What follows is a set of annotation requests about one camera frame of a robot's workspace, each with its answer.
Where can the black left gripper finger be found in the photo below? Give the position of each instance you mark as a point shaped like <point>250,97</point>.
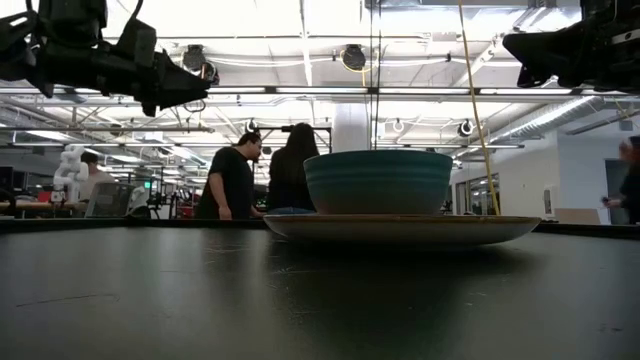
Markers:
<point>175,95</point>
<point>172,70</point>

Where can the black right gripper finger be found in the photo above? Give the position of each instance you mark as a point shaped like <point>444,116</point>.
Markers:
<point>555,70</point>
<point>550,42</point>

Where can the green ceramic bowl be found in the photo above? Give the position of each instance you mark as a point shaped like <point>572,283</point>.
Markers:
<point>377,182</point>

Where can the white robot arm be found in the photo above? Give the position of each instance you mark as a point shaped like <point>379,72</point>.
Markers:
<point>70,172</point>

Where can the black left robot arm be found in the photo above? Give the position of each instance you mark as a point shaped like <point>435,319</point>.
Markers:
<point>70,20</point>

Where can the person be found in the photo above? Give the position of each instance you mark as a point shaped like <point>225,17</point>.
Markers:
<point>631,192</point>
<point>227,175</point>
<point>292,175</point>
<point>97,180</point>

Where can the red storage bins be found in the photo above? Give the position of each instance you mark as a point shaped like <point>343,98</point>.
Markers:
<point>185,210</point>

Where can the grey mesh chair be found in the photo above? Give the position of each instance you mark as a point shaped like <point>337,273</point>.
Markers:
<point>107,200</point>

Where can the black equipment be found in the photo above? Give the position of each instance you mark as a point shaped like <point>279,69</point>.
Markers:
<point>260,200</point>

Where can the wooden workbench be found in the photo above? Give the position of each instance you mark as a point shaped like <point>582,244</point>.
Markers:
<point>50,205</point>

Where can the cardboard box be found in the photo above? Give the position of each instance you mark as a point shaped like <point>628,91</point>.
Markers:
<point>577,216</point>

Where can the beige flat plate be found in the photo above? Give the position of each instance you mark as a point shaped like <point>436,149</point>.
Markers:
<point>400,231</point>

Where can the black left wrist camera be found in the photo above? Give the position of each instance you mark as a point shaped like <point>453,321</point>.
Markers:
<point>137,42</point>

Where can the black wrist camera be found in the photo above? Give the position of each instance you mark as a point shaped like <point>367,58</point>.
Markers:
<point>137,42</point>
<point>597,10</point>

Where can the silver ventilation duct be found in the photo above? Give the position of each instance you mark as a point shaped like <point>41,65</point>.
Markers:
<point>550,120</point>

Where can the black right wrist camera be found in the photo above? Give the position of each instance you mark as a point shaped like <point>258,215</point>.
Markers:
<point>597,10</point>

